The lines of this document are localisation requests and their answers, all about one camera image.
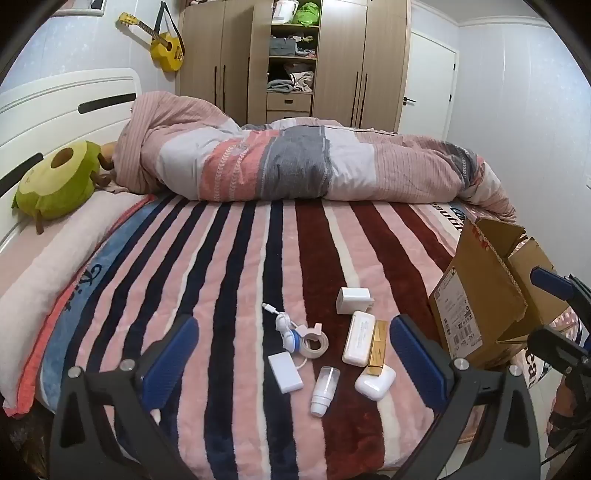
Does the brown cardboard box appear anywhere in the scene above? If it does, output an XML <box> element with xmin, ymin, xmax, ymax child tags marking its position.
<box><xmin>428</xmin><ymin>216</ymin><xmax>571</xmax><ymax>370</ymax></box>

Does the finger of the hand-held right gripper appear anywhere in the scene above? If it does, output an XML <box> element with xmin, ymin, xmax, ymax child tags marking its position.
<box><xmin>529</xmin><ymin>266</ymin><xmax>591</xmax><ymax>320</ymax></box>
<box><xmin>527</xmin><ymin>325</ymin><xmax>591</xmax><ymax>376</ymax></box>

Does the green avocado plush pillow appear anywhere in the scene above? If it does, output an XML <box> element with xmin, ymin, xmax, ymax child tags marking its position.
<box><xmin>11</xmin><ymin>141</ymin><xmax>110</xmax><ymax>234</ymax></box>

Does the brown plush toy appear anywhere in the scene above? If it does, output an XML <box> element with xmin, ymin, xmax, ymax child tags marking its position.
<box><xmin>95</xmin><ymin>142</ymin><xmax>124</xmax><ymax>193</ymax></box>

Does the pink grey patchwork quilt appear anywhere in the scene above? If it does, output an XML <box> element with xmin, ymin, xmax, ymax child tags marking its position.
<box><xmin>113</xmin><ymin>90</ymin><xmax>518</xmax><ymax>223</ymax></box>

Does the long pink pillow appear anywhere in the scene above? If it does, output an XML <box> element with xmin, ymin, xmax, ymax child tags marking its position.
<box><xmin>0</xmin><ymin>190</ymin><xmax>155</xmax><ymax>409</ymax></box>

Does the gold rectangular box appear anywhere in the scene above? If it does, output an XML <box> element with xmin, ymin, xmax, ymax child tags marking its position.
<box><xmin>366</xmin><ymin>320</ymin><xmax>389</xmax><ymax>376</ymax></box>

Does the flat white power bank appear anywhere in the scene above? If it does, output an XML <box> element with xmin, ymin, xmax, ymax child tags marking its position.
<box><xmin>268</xmin><ymin>352</ymin><xmax>304</xmax><ymax>394</ymax></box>

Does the green bag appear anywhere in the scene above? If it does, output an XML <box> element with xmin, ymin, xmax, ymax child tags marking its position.
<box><xmin>293</xmin><ymin>1</ymin><xmax>321</xmax><ymax>27</ymax></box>

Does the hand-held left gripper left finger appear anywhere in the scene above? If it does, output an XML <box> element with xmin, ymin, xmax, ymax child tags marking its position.
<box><xmin>48</xmin><ymin>315</ymin><xmax>200</xmax><ymax>480</ymax></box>

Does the white charger plug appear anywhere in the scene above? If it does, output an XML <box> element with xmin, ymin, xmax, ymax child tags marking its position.
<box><xmin>336</xmin><ymin>287</ymin><xmax>376</xmax><ymax>316</ymax></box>

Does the white door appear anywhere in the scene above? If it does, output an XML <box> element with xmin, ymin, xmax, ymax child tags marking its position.
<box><xmin>398</xmin><ymin>29</ymin><xmax>461</xmax><ymax>141</ymax></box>

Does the small white plastic bottle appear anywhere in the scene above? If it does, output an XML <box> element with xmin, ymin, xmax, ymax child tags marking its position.
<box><xmin>310</xmin><ymin>366</ymin><xmax>341</xmax><ymax>418</ymax></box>

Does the white bed headboard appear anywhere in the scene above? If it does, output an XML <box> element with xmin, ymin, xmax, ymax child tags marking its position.
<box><xmin>0</xmin><ymin>68</ymin><xmax>142</xmax><ymax>252</ymax></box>

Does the wooden wardrobe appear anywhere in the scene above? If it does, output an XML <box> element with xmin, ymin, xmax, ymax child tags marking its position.
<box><xmin>175</xmin><ymin>0</ymin><xmax>413</xmax><ymax>136</ymax></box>

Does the white coiled cable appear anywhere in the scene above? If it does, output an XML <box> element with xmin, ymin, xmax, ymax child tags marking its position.
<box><xmin>262</xmin><ymin>302</ymin><xmax>324</xmax><ymax>370</ymax></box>

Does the striped plush blanket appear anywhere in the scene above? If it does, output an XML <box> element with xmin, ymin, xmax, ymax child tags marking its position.
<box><xmin>41</xmin><ymin>193</ymin><xmax>525</xmax><ymax>480</ymax></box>

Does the yellow guitar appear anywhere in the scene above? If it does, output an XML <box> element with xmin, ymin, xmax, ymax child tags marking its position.
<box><xmin>117</xmin><ymin>11</ymin><xmax>186</xmax><ymax>73</ymax></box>

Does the white earbud case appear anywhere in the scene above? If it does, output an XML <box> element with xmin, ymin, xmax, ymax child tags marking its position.
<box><xmin>355</xmin><ymin>364</ymin><xmax>397</xmax><ymax>401</ymax></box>

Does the pile of folded clothes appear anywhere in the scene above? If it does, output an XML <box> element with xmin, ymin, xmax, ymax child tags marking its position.
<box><xmin>266</xmin><ymin>64</ymin><xmax>316</xmax><ymax>94</ymax></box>

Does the white oblong case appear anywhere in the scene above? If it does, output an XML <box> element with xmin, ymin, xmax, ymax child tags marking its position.
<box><xmin>342</xmin><ymin>311</ymin><xmax>376</xmax><ymax>368</ymax></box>

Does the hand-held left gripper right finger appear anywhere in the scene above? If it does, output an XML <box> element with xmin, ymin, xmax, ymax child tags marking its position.
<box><xmin>389</xmin><ymin>314</ymin><xmax>542</xmax><ymax>480</ymax></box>

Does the white bag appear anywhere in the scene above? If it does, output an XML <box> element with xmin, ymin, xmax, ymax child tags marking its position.
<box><xmin>272</xmin><ymin>0</ymin><xmax>297</xmax><ymax>25</ymax></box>

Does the white tape roll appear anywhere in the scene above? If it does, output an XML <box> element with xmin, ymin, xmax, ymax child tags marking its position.
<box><xmin>298</xmin><ymin>329</ymin><xmax>329</xmax><ymax>357</ymax></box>

